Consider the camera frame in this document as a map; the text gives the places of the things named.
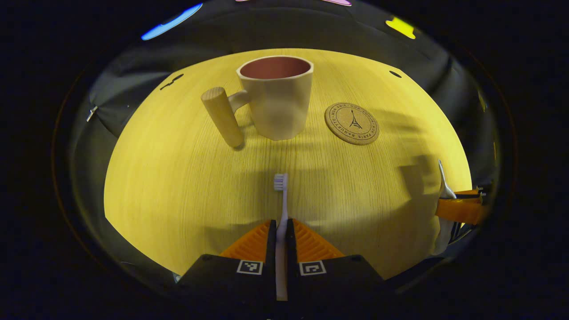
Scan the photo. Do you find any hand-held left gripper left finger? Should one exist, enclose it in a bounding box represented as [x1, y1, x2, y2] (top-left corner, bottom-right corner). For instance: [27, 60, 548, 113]
[178, 219, 277, 312]

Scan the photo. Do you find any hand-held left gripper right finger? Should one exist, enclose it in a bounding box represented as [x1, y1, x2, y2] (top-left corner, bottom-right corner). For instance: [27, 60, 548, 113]
[286, 218, 385, 312]

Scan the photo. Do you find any white toothbrush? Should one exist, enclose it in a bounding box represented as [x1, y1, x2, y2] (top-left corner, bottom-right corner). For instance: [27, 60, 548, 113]
[273, 173, 289, 301]

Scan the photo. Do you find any white toothpaste tube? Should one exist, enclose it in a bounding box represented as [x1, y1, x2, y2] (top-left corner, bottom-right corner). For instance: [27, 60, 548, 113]
[430, 160, 458, 256]

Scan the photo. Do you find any round cork coaster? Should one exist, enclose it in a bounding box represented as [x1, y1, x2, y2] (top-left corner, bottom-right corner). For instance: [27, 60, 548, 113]
[324, 102, 380, 146]

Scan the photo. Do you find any beige cup with wooden handle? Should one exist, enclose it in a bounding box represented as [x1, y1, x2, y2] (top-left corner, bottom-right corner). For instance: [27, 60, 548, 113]
[201, 56, 314, 148]

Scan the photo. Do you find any wooden desktop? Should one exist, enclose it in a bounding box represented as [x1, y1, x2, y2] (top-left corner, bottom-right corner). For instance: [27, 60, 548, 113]
[104, 48, 473, 285]

